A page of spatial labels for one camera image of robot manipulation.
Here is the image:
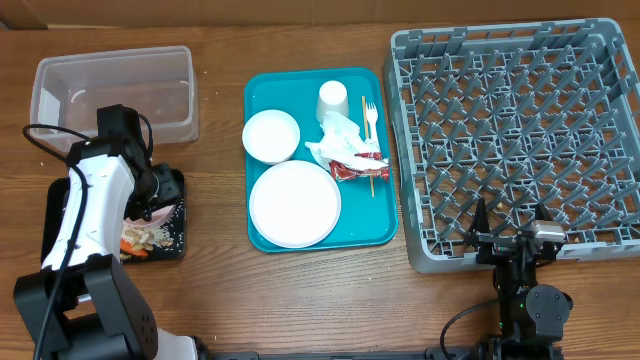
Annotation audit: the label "white paper cup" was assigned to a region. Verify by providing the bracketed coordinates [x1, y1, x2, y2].
[316, 80, 349, 123]

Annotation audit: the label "white bowl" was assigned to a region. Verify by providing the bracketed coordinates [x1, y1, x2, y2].
[124, 205, 175, 227]
[242, 109, 301, 165]

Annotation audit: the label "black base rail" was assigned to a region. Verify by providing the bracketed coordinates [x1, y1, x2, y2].
[205, 347, 499, 360]

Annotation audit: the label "wooden skewer stick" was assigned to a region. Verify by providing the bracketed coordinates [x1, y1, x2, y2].
[361, 95, 375, 198]

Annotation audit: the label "black plastic tray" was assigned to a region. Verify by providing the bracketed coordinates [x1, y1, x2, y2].
[40, 170, 186, 263]

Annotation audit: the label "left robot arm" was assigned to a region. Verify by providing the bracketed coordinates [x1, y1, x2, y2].
[13, 104, 211, 360]

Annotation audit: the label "peanut food scraps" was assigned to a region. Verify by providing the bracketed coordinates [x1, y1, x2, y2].
[120, 228, 153, 261]

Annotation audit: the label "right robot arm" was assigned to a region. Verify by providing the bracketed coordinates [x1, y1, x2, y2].
[464, 199, 573, 359]

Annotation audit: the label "white round plate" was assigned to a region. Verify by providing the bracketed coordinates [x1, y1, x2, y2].
[249, 160, 342, 249]

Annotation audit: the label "rice food scraps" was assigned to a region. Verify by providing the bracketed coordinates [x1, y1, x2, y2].
[148, 227, 174, 248]

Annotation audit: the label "grey dishwasher rack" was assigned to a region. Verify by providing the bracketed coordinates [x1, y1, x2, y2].
[383, 18, 639, 273]

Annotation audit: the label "clear plastic bin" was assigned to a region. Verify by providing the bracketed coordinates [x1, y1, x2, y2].
[30, 46, 199, 145]

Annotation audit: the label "crumpled white napkin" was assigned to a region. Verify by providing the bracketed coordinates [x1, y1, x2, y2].
[305, 111, 389, 171]

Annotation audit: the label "white plastic fork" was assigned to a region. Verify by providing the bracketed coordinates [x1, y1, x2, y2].
[365, 102, 379, 145]

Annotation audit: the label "red snack wrapper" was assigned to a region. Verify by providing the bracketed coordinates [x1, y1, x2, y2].
[329, 152, 391, 182]

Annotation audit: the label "orange carrot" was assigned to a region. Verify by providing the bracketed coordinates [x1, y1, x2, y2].
[120, 239, 148, 258]

